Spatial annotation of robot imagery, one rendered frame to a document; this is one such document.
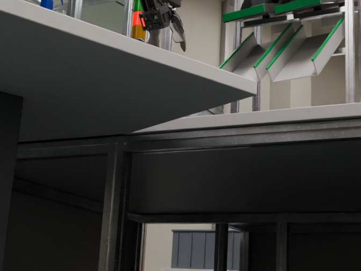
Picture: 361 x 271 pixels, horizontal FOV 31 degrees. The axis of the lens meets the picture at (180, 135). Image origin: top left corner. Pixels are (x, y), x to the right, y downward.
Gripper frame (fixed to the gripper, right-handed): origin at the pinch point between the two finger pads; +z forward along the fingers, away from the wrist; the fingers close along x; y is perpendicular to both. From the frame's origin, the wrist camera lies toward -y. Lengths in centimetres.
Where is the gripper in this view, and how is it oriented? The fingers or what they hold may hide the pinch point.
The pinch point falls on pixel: (171, 49)
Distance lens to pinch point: 195.1
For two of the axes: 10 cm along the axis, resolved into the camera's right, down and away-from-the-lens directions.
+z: 2.6, 8.9, 3.7
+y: -3.7, 4.5, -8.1
